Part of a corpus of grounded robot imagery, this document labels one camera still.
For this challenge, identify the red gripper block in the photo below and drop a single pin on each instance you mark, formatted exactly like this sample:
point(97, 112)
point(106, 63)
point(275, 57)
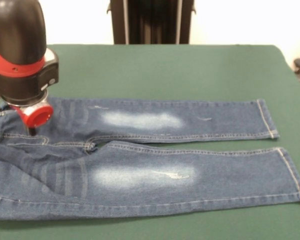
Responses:
point(38, 117)

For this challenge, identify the blue denim jeans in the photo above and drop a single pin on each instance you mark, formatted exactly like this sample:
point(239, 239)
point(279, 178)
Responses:
point(165, 162)

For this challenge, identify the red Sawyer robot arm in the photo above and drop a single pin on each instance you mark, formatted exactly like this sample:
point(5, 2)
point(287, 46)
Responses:
point(17, 50)

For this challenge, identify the dark green table cloth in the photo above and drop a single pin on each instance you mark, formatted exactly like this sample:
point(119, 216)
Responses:
point(165, 67)

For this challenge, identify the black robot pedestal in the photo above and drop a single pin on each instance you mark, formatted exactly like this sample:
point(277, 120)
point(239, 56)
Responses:
point(150, 22)

